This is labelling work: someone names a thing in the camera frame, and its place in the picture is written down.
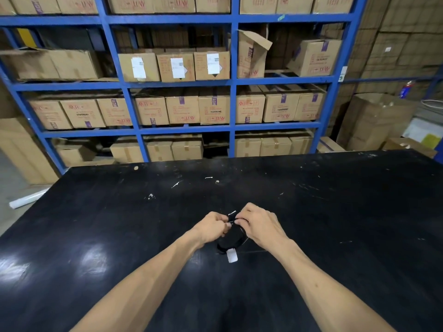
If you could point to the blue and red spray can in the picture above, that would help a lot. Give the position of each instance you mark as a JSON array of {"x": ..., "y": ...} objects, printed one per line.
[{"x": 406, "y": 89}]

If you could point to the small taped cardboard box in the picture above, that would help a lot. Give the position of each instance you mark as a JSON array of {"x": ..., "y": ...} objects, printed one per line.
[{"x": 328, "y": 145}]

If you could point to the person's right fingers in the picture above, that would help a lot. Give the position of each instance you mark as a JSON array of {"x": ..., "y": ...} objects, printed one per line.
[{"x": 242, "y": 223}]

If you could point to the person's left forearm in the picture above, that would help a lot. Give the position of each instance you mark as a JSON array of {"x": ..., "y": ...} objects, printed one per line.
[{"x": 145, "y": 290}]

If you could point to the small low cardboard box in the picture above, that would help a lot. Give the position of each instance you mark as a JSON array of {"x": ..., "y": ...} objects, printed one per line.
[{"x": 408, "y": 145}]

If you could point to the white hang tag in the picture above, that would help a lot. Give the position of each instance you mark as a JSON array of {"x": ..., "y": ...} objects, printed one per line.
[{"x": 232, "y": 256}]

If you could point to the blue metal shelving rack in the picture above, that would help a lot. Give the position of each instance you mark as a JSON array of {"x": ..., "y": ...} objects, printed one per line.
[{"x": 233, "y": 82}]

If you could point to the white and yellow sheet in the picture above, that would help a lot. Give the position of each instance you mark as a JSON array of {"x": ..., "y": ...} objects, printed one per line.
[{"x": 424, "y": 133}]

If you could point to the person's left hand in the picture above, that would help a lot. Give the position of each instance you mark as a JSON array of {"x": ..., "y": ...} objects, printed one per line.
[{"x": 207, "y": 228}]

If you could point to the person's right hand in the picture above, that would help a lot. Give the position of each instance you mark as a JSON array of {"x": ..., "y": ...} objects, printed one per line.
[{"x": 263, "y": 226}]

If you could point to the wall of stacked brown cartons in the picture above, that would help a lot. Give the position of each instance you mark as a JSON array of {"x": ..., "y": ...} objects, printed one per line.
[{"x": 398, "y": 37}]

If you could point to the person's right forearm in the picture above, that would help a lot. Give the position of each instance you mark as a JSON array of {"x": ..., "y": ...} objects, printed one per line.
[{"x": 322, "y": 290}]

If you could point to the flat leaning cardboard sheets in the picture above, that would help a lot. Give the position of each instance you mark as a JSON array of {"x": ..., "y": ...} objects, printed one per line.
[{"x": 24, "y": 152}]

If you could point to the rows of printed cardboard boxes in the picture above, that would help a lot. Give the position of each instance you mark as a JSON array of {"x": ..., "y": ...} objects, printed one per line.
[{"x": 181, "y": 107}]

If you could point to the large open cardboard bin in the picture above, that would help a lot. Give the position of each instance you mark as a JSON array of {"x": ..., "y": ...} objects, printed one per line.
[{"x": 373, "y": 120}]

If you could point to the white paper roll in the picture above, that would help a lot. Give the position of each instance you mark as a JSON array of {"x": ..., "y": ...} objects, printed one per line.
[{"x": 27, "y": 199}]

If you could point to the person's left fingers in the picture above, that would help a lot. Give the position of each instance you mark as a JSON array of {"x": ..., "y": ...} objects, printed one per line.
[{"x": 225, "y": 225}]

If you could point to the black fabric pouch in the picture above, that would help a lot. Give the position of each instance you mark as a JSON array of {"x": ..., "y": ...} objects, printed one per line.
[{"x": 232, "y": 238}]

